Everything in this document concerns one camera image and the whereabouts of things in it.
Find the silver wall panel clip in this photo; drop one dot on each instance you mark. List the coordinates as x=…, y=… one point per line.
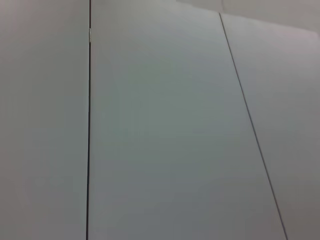
x=90, y=34

